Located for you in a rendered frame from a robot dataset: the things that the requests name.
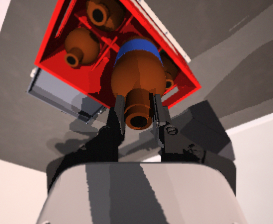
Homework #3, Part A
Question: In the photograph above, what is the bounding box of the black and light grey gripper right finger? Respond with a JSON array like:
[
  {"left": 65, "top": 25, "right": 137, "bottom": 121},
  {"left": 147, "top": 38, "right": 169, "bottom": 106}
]
[{"left": 152, "top": 94, "right": 236, "bottom": 197}]

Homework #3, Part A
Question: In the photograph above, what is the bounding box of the brown round bottle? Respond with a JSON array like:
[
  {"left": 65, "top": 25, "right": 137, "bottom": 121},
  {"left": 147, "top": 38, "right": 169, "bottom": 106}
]
[{"left": 64, "top": 23, "right": 105, "bottom": 67}]

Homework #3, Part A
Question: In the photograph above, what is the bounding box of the brown bottle with blue band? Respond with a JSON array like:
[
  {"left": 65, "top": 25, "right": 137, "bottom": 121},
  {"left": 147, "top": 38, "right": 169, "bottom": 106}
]
[{"left": 111, "top": 36, "right": 167, "bottom": 130}]

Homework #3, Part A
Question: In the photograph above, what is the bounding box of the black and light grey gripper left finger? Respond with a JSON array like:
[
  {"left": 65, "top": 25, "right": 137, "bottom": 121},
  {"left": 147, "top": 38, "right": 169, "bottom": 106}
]
[{"left": 46, "top": 95, "right": 126, "bottom": 195}]

